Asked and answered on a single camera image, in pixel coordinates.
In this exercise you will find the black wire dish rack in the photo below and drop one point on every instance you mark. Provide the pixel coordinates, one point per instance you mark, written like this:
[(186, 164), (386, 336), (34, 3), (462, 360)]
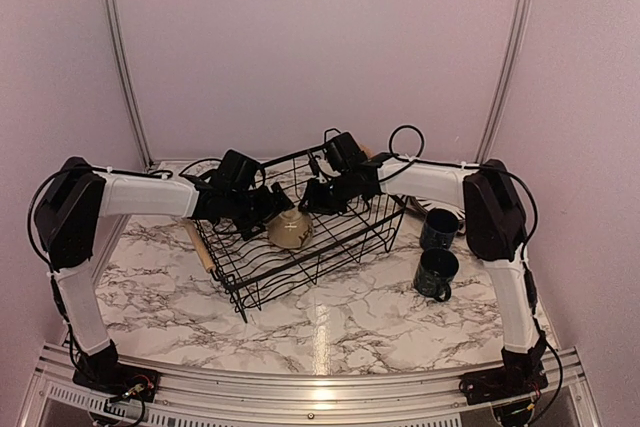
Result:
[(255, 272)]

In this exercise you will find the beige ceramic bowl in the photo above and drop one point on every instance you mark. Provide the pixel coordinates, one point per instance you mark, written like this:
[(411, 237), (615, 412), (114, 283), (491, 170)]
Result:
[(291, 229)]

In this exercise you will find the aluminium front frame rail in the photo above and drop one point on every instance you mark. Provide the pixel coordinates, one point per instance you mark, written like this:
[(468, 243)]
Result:
[(192, 396)]

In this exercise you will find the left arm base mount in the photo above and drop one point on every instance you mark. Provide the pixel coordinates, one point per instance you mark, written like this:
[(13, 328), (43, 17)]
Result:
[(117, 377)]

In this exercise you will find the left wooden rack handle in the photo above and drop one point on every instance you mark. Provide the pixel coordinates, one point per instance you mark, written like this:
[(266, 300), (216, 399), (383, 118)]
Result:
[(199, 246)]

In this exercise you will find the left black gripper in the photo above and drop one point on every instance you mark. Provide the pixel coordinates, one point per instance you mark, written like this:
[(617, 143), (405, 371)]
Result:
[(270, 209)]

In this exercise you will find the dark green mug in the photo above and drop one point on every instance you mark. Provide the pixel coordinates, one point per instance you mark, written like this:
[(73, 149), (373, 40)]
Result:
[(434, 274)]

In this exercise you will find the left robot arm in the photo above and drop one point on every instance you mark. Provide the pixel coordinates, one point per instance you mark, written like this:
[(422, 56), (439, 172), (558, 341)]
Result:
[(67, 207)]

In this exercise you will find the aluminium corner post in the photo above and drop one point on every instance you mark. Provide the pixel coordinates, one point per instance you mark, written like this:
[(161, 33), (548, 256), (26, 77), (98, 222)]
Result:
[(126, 82), (515, 39)]

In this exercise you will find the right aluminium corner post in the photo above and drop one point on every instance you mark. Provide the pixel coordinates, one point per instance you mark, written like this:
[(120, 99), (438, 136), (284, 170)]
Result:
[(515, 39)]

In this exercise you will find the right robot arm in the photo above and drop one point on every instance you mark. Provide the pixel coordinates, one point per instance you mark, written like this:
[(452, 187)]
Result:
[(495, 220)]

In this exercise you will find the white striped round plate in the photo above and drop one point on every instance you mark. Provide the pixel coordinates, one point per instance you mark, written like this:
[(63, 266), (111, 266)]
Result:
[(421, 207)]

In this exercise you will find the navy blue mug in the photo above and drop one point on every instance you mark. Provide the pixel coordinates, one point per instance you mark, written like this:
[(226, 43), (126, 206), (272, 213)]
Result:
[(439, 229)]

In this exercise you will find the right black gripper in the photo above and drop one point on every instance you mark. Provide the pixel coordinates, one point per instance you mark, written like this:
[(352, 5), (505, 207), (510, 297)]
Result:
[(316, 205)]

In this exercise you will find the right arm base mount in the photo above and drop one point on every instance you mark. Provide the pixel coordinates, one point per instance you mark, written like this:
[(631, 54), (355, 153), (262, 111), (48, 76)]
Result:
[(520, 374)]

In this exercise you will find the left aluminium corner post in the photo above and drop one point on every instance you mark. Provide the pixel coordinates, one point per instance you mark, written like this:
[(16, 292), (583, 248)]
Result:
[(126, 82)]

